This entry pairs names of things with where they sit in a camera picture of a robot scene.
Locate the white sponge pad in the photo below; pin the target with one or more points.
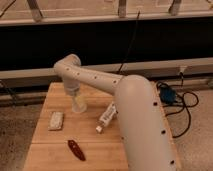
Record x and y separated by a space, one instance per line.
56 121

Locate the white plastic bottle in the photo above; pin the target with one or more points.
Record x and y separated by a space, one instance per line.
106 117

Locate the dark red oblong object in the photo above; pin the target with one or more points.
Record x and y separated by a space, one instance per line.
74 147

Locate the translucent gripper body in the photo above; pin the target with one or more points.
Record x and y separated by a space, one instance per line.
77 98

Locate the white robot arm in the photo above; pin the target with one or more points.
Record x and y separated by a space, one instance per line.
146 139

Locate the blue floor device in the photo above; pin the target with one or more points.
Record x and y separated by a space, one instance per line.
167 95

